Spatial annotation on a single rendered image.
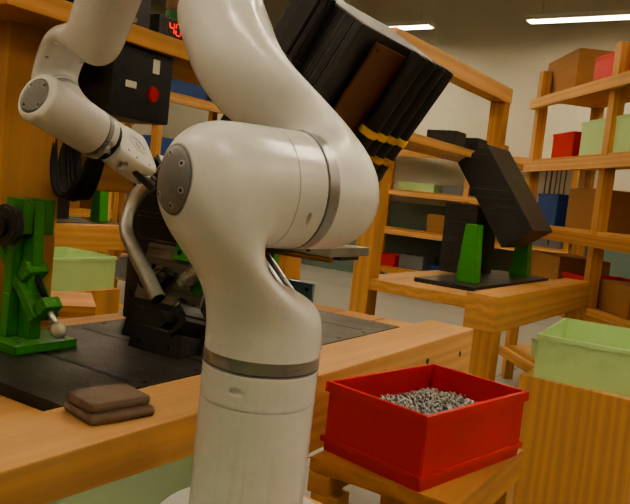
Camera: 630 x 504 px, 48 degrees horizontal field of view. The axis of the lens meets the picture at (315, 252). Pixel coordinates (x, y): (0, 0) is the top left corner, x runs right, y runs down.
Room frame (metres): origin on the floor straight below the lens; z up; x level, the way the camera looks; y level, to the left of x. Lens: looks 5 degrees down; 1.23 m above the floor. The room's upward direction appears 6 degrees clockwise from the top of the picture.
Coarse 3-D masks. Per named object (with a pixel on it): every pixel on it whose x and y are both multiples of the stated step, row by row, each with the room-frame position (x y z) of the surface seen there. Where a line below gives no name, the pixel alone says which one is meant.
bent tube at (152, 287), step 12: (156, 156) 1.40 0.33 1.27; (156, 168) 1.40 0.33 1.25; (132, 192) 1.41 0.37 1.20; (144, 192) 1.41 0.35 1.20; (132, 204) 1.41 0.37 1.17; (120, 216) 1.41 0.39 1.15; (132, 216) 1.41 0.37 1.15; (120, 228) 1.40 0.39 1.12; (132, 228) 1.40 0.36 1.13; (132, 240) 1.38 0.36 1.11; (132, 252) 1.36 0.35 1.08; (132, 264) 1.36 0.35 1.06; (144, 264) 1.35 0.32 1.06; (144, 276) 1.33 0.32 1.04; (144, 288) 1.32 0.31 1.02; (156, 288) 1.31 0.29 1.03; (156, 300) 1.33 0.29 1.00
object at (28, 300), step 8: (0, 248) 1.30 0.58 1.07; (24, 256) 1.28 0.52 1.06; (24, 264) 1.27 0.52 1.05; (24, 272) 1.27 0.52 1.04; (32, 272) 1.26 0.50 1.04; (40, 272) 1.28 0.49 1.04; (48, 272) 1.29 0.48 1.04; (16, 280) 1.27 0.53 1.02; (24, 280) 1.27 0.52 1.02; (40, 280) 1.28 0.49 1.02; (16, 288) 1.27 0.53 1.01; (24, 288) 1.27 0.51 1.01; (40, 288) 1.27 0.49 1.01; (24, 296) 1.26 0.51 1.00; (32, 296) 1.27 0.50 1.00; (40, 296) 1.28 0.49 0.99; (48, 296) 1.26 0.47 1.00; (56, 296) 1.27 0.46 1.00; (24, 304) 1.25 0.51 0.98; (32, 304) 1.26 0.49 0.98; (40, 304) 1.24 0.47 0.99; (48, 304) 1.24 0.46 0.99; (56, 304) 1.26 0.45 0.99; (32, 312) 1.24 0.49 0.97; (40, 312) 1.24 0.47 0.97; (56, 312) 1.27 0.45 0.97; (32, 320) 1.24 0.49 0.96; (40, 320) 1.26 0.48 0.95
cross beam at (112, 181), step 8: (104, 168) 1.71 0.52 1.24; (104, 176) 1.71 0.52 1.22; (112, 176) 1.73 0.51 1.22; (120, 176) 1.76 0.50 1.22; (104, 184) 1.72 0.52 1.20; (112, 184) 1.74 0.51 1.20; (120, 184) 1.76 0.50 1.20; (128, 184) 1.78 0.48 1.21; (120, 192) 1.76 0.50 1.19; (128, 192) 1.78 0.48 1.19
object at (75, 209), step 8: (112, 192) 9.90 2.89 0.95; (88, 200) 9.66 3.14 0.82; (112, 200) 9.91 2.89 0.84; (72, 208) 9.36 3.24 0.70; (80, 208) 9.56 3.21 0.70; (88, 208) 9.65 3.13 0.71; (112, 208) 9.92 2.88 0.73; (80, 216) 9.34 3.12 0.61; (88, 216) 9.44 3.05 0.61; (112, 216) 9.77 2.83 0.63; (120, 256) 9.99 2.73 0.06
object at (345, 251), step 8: (272, 248) 1.48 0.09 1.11; (280, 248) 1.46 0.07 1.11; (336, 248) 1.41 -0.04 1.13; (344, 248) 1.44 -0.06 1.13; (352, 248) 1.47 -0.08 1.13; (360, 248) 1.50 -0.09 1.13; (368, 248) 1.53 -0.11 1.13; (296, 256) 1.44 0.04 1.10; (304, 256) 1.43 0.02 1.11; (312, 256) 1.42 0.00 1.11; (320, 256) 1.41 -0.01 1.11; (328, 256) 1.40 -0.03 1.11; (336, 256) 1.42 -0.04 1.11; (344, 256) 1.44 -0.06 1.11; (352, 256) 1.47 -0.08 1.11
